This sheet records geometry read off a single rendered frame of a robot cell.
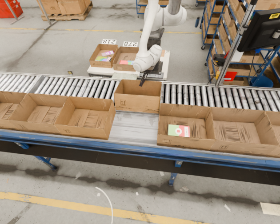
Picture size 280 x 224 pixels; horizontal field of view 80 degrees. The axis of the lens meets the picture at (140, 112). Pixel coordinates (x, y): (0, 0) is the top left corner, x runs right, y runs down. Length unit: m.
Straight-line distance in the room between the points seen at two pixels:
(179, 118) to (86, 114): 0.82
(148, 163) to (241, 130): 0.81
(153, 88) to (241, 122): 0.81
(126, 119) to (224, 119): 0.83
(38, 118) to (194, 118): 1.39
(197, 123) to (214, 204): 1.04
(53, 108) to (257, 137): 1.76
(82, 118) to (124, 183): 0.99
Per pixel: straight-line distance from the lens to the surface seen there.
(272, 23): 1.62
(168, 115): 1.46
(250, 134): 1.57
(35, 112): 1.81
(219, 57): 1.85
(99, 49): 2.57
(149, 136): 1.36
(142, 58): 1.26
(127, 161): 1.56
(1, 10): 6.94
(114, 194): 2.14
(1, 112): 2.02
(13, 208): 2.57
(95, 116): 1.54
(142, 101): 1.40
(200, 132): 1.43
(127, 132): 1.39
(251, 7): 1.64
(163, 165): 1.54
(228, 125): 1.55
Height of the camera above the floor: 2.07
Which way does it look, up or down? 52 degrees down
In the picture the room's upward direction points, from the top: 4 degrees counter-clockwise
